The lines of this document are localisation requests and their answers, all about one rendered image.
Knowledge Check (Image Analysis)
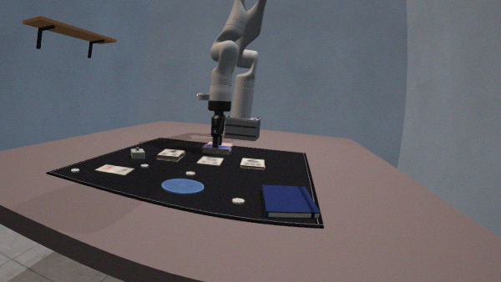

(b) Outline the red and black print card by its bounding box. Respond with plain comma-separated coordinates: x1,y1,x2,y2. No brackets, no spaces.
94,164,135,176

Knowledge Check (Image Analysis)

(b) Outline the blue book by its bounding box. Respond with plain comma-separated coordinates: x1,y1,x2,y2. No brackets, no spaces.
261,184,322,219

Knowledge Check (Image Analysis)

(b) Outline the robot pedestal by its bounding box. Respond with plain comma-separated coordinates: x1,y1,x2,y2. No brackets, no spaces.
223,116,261,142

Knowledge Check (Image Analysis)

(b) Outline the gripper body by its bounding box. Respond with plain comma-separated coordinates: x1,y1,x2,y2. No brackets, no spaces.
207,100,232,113

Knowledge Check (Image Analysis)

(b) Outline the single black-print card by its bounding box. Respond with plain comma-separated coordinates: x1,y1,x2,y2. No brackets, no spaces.
196,155,225,167

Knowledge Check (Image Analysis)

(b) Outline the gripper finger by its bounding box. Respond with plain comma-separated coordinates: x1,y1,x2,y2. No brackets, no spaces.
210,112,226,149

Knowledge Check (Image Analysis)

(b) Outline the blue-backed card stack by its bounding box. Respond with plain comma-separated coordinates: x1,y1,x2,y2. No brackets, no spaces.
201,147,234,156

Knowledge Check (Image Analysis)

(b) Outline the black mat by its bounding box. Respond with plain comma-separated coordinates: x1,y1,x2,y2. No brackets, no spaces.
46,136,325,229

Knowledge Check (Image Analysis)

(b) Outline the low black-print card pile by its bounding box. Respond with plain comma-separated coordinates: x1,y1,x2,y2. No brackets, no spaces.
239,157,266,171

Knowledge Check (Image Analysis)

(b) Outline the wooden wall shelf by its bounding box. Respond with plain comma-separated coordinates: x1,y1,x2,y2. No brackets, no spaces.
22,16,118,59

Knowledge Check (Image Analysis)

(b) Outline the blue disc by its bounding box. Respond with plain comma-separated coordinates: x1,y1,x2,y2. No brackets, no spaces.
160,178,205,195

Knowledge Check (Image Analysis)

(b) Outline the thick black-print card pile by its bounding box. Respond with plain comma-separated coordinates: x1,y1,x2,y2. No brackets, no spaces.
155,148,187,163

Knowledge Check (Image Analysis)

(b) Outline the mauve pink table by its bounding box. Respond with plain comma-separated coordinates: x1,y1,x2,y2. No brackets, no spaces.
0,120,501,282

